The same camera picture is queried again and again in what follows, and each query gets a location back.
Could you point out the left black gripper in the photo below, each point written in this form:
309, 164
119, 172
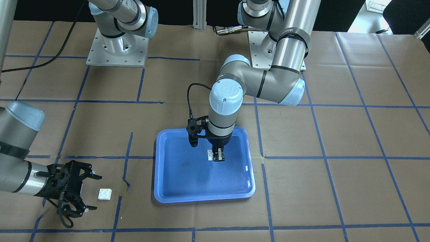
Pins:
219, 141

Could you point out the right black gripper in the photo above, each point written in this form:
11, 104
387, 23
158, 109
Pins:
46, 190

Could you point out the white block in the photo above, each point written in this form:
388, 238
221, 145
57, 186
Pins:
104, 194
210, 155

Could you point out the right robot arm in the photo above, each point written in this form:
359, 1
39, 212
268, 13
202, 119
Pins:
124, 30

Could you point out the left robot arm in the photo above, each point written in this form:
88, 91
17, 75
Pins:
280, 83

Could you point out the blue plastic tray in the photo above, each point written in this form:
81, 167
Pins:
186, 174

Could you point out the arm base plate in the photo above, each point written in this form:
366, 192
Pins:
262, 50
125, 51

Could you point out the silver cable connector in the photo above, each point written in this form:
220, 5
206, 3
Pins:
227, 30

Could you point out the aluminium frame post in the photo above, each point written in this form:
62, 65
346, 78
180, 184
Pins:
199, 15

